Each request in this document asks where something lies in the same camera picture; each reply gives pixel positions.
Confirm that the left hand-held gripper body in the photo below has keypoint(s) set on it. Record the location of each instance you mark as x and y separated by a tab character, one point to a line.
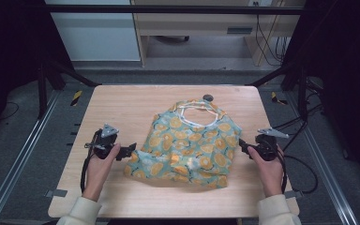
104	145

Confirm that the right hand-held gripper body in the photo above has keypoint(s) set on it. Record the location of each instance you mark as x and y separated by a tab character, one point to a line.
267	146

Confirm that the teal orange-print fabric bag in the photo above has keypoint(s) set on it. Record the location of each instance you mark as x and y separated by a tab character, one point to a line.
187	150

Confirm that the person's left hand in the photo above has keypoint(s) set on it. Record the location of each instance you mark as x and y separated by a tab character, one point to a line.
98	172

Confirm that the person's right hand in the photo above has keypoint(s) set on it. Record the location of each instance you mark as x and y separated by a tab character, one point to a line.
272	175

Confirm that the yellow black striped tape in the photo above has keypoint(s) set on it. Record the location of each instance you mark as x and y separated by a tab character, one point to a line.
76	97
275	98

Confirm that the grey tape tab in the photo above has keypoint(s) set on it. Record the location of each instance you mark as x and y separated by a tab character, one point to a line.
57	193
295	194

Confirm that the grey round table grommet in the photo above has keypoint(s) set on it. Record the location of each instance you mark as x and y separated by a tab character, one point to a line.
207	97

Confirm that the white cabinet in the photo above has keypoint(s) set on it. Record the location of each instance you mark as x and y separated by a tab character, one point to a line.
97	37

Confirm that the light wooden desk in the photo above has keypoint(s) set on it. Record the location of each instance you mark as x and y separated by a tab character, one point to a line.
200	23

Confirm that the aluminium floor rail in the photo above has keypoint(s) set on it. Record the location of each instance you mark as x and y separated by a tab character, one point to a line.
325	172
18	156

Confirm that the black metal frame stand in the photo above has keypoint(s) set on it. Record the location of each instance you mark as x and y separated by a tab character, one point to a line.
302	93
42	93

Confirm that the black horizontal frame bar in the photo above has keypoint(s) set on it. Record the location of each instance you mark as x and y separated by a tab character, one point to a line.
168	9

